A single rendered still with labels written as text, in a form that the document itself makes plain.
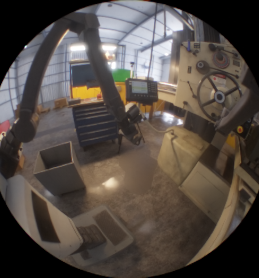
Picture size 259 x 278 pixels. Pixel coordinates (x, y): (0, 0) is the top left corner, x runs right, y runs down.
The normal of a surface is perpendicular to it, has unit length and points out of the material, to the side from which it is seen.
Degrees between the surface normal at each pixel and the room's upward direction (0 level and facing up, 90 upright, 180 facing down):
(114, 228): 0
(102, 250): 0
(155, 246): 0
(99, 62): 91
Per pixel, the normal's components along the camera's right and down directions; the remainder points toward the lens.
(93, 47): 0.61, 0.48
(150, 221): 0.06, -0.83
